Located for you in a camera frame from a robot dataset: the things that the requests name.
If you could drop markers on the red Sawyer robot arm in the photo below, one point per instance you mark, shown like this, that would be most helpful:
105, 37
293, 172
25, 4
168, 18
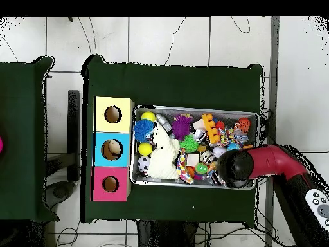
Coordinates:
277, 159

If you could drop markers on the shallow clear mesh bin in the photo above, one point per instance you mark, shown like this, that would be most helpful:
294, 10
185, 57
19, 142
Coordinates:
154, 181

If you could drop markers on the wooden box with three holes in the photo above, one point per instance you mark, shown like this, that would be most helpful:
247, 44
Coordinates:
103, 149

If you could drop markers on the purple spiky ball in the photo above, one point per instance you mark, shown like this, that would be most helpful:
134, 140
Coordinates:
182, 127

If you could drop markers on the large blue spiky ball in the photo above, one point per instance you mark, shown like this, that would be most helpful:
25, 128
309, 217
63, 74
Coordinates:
143, 130

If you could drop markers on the cream knitted cloth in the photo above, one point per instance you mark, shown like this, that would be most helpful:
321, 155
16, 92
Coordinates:
163, 159

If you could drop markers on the yellow ball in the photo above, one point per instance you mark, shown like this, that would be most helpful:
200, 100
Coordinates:
145, 149
148, 116

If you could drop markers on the green spiky ball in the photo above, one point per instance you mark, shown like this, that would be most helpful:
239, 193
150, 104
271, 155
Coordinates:
189, 144

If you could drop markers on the small soccer ball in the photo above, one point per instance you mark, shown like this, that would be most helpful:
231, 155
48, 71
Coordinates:
144, 163

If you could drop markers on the silver metal can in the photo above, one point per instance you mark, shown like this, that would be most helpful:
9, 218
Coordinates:
200, 136

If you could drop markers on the colourful patterned cloth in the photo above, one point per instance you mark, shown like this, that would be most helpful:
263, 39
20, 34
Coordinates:
183, 167

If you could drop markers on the orange toy building block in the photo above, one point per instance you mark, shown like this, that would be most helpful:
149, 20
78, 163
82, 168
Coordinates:
211, 128

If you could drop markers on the dark green table cloth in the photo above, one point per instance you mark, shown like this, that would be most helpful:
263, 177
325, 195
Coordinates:
23, 144
180, 82

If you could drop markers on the pink round object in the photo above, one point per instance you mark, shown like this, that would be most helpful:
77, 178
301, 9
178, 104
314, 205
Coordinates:
1, 145

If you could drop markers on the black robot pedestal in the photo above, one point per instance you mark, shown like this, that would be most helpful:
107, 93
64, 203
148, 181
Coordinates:
164, 236

